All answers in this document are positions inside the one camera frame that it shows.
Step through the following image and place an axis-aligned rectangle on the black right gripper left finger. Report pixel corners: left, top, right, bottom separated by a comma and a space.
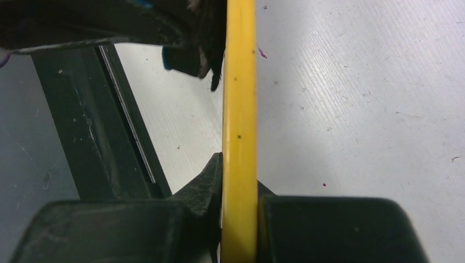
11, 153, 223, 262

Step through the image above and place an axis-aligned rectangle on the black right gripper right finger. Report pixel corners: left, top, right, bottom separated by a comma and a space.
258, 184, 428, 262

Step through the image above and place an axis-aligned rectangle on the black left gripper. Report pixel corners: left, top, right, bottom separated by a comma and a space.
1, 0, 196, 54

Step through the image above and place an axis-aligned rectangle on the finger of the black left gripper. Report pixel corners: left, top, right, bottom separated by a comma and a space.
196, 0, 227, 92

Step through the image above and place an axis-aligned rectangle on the blue whiteboard eraser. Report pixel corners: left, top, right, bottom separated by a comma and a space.
162, 46, 211, 79

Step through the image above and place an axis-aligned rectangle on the yellow framed whiteboard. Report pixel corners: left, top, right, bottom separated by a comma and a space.
220, 0, 258, 262

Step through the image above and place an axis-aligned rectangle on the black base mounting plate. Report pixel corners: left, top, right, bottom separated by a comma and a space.
32, 45, 172, 201

